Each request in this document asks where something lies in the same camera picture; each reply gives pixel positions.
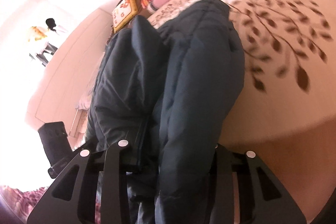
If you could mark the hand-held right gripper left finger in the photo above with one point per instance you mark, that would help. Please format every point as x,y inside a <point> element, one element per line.
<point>115,163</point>

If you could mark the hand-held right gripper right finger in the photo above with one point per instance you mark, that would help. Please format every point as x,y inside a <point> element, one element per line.
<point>223,169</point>

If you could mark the dark teal puffer jacket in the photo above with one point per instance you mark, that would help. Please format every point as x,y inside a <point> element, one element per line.
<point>183,69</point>

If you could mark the person's left forearm plaid sleeve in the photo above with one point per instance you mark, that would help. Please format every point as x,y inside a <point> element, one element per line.
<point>18,196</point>

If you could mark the light purple pillow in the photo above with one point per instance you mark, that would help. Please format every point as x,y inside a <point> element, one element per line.
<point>85,98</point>

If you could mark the beige leaf-print bed blanket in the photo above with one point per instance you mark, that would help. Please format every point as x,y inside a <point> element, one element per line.
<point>275,108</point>

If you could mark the yellow embroidered cushion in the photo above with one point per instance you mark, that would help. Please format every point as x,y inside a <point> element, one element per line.
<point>125,12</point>

